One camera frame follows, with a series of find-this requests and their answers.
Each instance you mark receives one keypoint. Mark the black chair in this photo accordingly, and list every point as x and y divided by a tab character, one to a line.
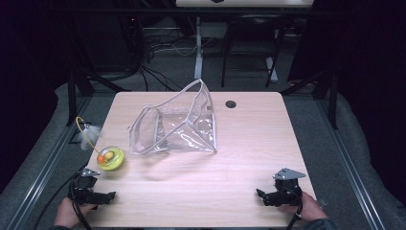
252	35

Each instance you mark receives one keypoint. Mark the yellow feather cat toy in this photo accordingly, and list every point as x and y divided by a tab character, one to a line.
112	159

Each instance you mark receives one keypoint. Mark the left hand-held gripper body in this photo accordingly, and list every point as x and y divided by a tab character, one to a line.
83	184

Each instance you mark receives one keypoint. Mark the white desk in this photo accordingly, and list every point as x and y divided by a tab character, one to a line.
198	48

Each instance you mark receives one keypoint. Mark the black metal stand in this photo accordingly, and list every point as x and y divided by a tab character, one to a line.
330	96
76	83

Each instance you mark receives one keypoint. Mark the person's left hand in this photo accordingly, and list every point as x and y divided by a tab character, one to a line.
67	214

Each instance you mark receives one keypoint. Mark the clear plastic bag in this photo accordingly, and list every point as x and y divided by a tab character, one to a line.
178	134

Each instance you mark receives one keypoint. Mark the person's right hand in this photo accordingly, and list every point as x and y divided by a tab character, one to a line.
309	209

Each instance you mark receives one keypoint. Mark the aluminium rail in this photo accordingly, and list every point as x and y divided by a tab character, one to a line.
351	166
48	166

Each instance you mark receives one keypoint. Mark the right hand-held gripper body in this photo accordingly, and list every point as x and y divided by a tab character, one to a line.
285	190

